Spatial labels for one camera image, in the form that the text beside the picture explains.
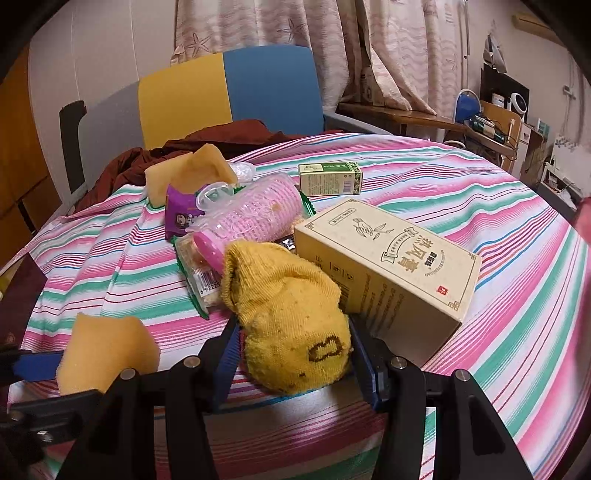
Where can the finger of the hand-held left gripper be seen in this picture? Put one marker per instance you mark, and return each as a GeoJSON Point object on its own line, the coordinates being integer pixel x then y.
{"type": "Point", "coordinates": [34, 368]}
{"type": "Point", "coordinates": [55, 406]}

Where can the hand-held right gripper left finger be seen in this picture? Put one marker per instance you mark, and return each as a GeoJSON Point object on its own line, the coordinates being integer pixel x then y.
{"type": "Point", "coordinates": [228, 357]}

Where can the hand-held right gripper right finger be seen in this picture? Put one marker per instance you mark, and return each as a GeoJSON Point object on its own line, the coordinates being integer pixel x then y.
{"type": "Point", "coordinates": [364, 371]}

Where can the yellow sock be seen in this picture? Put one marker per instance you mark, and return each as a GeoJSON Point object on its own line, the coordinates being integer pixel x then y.
{"type": "Point", "coordinates": [286, 323]}

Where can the yellow sponge block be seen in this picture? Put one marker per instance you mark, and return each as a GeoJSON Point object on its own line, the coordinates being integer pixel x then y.
{"type": "Point", "coordinates": [106, 350]}
{"type": "Point", "coordinates": [194, 170]}

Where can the clear cracker packet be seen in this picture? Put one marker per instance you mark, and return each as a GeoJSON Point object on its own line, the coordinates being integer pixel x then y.
{"type": "Point", "coordinates": [203, 286]}

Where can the purple snack packet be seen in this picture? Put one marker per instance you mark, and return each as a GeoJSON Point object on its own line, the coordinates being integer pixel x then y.
{"type": "Point", "coordinates": [180, 217]}

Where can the large beige carton box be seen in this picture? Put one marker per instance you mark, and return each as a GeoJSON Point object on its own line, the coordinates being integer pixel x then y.
{"type": "Point", "coordinates": [392, 277]}

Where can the dark snack wrapper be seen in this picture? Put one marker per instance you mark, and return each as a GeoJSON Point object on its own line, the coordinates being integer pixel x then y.
{"type": "Point", "coordinates": [286, 243]}

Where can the green snack wrapper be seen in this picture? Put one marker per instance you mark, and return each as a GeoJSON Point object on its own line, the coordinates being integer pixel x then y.
{"type": "Point", "coordinates": [307, 205]}

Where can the striped pink green cloth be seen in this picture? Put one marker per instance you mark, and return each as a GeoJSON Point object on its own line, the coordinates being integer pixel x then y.
{"type": "Point", "coordinates": [461, 207]}

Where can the small green carton box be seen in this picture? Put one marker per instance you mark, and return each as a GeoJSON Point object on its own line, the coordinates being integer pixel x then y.
{"type": "Point", "coordinates": [328, 180]}

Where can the wooden wardrobe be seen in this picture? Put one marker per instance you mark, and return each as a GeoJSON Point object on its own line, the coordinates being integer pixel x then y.
{"type": "Point", "coordinates": [23, 161]}

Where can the dark red jacket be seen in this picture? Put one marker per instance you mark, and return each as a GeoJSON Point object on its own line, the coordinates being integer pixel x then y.
{"type": "Point", "coordinates": [138, 166]}

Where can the wooden side desk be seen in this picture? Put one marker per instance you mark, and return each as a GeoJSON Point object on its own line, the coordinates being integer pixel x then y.
{"type": "Point", "coordinates": [392, 115]}

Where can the grey yellow blue chair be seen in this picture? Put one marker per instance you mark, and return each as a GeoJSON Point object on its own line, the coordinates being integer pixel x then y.
{"type": "Point", "coordinates": [258, 87]}

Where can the wooden cabinet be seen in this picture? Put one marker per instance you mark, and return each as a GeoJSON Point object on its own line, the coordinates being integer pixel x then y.
{"type": "Point", "coordinates": [531, 147]}

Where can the blue white round appliance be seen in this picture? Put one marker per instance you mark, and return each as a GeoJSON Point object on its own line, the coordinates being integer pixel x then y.
{"type": "Point", "coordinates": [468, 106]}

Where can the white round desk fan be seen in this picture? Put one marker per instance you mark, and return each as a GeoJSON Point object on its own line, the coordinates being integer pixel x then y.
{"type": "Point", "coordinates": [519, 106]}

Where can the black monitor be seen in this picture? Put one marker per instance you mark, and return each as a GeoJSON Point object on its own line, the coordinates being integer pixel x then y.
{"type": "Point", "coordinates": [498, 85]}

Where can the patterned pink curtain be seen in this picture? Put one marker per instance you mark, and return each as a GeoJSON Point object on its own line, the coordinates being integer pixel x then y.
{"type": "Point", "coordinates": [277, 23]}

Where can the white metal pole stand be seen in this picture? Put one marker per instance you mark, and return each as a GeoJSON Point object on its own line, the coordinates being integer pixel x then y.
{"type": "Point", "coordinates": [461, 46]}

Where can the white air conditioner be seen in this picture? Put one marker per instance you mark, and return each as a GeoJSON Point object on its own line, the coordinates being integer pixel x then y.
{"type": "Point", "coordinates": [535, 23]}

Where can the grey wall hung item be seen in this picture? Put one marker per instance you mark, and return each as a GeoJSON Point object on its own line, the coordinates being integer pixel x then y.
{"type": "Point", "coordinates": [494, 53]}

